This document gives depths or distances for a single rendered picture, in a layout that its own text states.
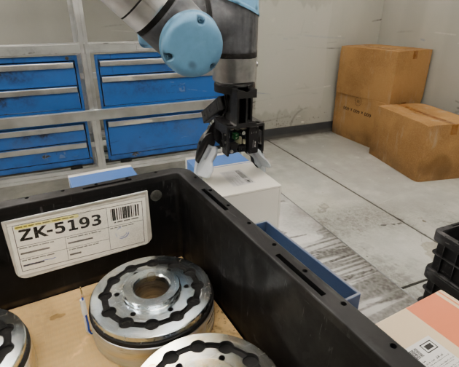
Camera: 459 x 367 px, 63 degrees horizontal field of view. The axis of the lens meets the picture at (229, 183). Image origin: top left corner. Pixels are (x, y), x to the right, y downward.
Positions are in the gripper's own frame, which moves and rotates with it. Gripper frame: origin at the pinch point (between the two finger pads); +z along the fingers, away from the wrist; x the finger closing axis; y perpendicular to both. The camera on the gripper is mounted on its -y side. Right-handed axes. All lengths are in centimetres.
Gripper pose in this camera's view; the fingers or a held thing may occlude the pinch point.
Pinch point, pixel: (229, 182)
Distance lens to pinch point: 75.2
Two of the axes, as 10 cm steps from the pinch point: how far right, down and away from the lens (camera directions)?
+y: 4.0, 3.9, -8.3
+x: 9.2, -1.7, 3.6
